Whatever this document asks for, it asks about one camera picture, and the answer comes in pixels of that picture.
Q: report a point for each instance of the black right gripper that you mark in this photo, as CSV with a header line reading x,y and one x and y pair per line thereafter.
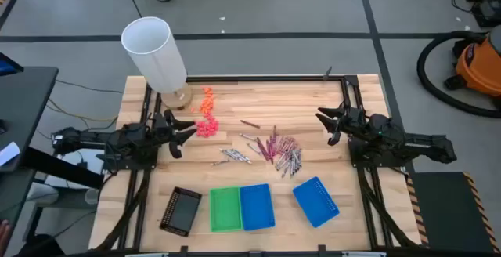
x,y
352,121

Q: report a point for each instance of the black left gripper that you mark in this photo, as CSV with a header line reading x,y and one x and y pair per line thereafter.
x,y
162,131

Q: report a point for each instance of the blue plastic basket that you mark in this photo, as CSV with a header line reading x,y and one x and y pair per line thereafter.
x,y
315,202
256,208

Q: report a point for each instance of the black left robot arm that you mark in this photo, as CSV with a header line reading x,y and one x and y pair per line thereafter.
x,y
98,137

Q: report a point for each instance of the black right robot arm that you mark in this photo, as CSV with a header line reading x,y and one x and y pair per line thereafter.
x,y
411,141

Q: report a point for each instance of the orange eraser caps pile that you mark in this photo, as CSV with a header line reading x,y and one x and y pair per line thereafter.
x,y
206,106

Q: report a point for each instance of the black plastic basket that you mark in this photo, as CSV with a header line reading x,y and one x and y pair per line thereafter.
x,y
181,212

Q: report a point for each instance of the white cylinder lamp wooden base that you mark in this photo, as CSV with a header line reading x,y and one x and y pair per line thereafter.
x,y
152,49

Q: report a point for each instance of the green plastic basket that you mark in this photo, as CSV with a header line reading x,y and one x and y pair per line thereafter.
x,y
225,210

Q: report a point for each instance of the white box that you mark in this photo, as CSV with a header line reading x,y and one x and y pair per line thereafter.
x,y
88,158

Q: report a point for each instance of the orange shop vacuum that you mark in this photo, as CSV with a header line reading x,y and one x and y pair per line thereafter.
x,y
419,67
479,67

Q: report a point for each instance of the clear plastic cup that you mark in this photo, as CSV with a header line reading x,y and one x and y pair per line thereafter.
x,y
92,197

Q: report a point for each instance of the black platform hazard stripes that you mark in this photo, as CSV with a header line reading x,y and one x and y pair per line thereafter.
x,y
446,210

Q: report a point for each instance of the black desk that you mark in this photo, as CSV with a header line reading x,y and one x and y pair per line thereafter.
x,y
27,104

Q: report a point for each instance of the white paper sheet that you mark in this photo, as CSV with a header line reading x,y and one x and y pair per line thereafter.
x,y
8,153

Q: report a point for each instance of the laptop with blue screen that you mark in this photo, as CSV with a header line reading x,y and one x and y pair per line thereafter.
x,y
7,67

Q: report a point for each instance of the black equipment case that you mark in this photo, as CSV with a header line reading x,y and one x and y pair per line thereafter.
x,y
489,10

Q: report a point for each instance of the person's hand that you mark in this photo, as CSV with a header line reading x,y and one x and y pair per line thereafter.
x,y
4,233

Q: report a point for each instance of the black aluminium table frame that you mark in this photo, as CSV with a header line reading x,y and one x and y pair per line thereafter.
x,y
274,78

